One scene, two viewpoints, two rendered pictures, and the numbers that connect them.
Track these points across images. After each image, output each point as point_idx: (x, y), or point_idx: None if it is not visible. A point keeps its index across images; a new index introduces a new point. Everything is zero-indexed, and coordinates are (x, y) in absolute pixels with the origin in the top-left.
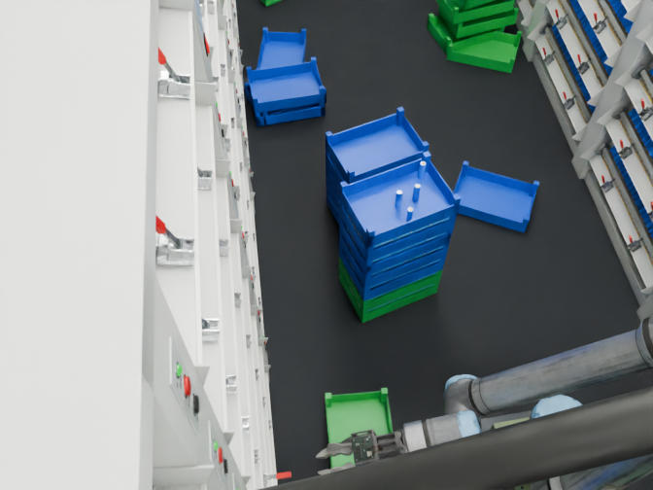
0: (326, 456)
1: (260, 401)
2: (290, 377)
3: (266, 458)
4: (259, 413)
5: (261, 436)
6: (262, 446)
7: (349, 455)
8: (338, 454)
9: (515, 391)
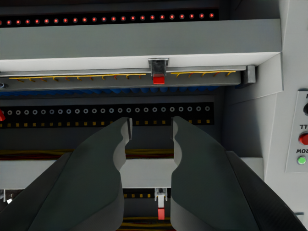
0: (126, 134)
1: (13, 61)
2: None
3: (118, 57)
4: (39, 61)
5: (79, 60)
6: (98, 59)
7: (118, 190)
8: (115, 154)
9: None
